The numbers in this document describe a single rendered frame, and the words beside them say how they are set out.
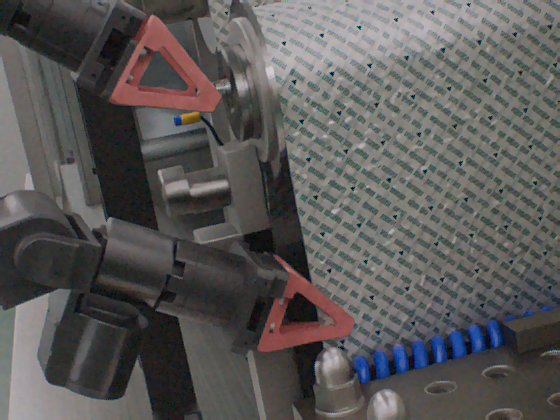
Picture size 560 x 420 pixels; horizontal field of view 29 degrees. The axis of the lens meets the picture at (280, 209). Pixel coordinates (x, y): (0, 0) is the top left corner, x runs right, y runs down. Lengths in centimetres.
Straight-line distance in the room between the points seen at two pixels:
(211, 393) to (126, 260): 45
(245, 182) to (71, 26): 20
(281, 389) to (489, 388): 22
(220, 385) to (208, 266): 45
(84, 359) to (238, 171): 20
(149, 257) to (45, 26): 18
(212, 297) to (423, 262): 17
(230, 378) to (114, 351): 45
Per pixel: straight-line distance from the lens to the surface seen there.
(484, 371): 80
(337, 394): 76
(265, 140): 82
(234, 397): 117
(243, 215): 87
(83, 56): 78
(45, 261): 73
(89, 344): 78
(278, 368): 92
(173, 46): 77
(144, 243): 77
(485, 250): 86
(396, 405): 67
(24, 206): 76
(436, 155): 83
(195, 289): 77
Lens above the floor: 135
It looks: 13 degrees down
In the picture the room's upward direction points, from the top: 11 degrees counter-clockwise
